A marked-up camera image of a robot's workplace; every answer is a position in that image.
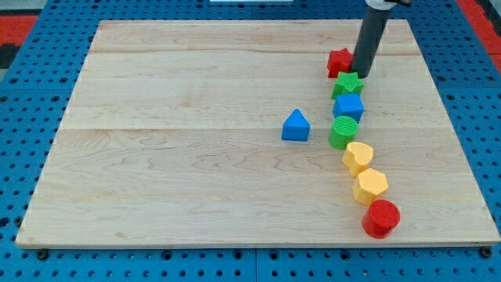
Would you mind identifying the blue house-shaped block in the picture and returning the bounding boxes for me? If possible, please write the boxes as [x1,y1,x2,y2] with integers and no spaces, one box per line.
[281,108,311,142]

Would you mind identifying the blue cube block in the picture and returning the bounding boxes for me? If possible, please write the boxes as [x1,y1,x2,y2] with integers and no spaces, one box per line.
[333,93,365,123]

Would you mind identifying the yellow hexagon block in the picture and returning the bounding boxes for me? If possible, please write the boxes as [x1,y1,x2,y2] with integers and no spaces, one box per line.
[352,168,388,206]

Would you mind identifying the red cylinder block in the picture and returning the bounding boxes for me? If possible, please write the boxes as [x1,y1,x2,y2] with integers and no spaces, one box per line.
[362,200,401,239]

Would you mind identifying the green star block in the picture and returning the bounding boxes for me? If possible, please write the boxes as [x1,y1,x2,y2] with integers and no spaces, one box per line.
[331,72,365,99]

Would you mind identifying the red star block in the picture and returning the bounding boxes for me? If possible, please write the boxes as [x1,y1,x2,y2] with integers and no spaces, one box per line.
[327,48,353,78]

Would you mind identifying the yellow heart block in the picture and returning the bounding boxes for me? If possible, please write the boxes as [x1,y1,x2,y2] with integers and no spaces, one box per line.
[341,142,374,177]

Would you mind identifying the light wooden board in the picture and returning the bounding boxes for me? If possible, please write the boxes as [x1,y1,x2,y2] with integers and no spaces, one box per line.
[16,20,500,249]

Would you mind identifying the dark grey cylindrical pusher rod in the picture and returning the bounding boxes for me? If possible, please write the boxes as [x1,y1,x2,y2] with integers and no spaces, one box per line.
[350,6,390,79]

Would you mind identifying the green cylinder block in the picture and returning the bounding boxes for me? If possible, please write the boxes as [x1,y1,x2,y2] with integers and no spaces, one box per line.
[328,115,359,150]

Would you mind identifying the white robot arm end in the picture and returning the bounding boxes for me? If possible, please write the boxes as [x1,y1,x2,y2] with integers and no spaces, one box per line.
[366,0,413,10]

